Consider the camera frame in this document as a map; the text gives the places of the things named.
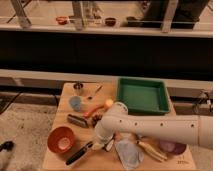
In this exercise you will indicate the orange carrot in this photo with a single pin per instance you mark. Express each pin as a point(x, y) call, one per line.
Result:
point(91, 111)

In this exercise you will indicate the orange bowl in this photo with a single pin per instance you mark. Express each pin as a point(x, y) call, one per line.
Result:
point(61, 140)

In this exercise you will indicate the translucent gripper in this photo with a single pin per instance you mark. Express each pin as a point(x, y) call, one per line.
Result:
point(97, 146)

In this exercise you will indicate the wooden table board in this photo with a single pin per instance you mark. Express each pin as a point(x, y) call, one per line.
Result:
point(102, 160)

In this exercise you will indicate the light blue cloth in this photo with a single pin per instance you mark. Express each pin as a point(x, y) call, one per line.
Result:
point(129, 154)

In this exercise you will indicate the blue plastic cup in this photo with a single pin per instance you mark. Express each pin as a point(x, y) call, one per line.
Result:
point(75, 103)

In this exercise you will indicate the dark bowl in background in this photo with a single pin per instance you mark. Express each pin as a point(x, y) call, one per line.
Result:
point(110, 21)

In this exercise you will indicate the red bowl in background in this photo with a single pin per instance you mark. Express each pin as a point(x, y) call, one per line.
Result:
point(62, 20)

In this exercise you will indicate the green plastic tray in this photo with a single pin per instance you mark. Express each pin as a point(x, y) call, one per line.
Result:
point(143, 96)

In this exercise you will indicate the wooden handled utensils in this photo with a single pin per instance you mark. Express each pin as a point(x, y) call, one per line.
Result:
point(152, 151)

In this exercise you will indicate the metal spoon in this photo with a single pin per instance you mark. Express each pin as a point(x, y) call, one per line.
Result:
point(94, 93)

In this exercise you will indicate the bunch of dark grapes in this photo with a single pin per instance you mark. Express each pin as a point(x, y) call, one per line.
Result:
point(95, 119)

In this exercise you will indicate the yellow peach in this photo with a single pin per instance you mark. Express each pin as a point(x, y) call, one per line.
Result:
point(108, 103)

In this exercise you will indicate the black handled brush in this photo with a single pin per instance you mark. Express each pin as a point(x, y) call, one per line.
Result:
point(79, 153)

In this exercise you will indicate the purple bowl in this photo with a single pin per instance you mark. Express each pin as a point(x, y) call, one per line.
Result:
point(172, 147)

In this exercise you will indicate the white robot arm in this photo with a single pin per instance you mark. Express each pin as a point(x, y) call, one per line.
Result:
point(191, 129)

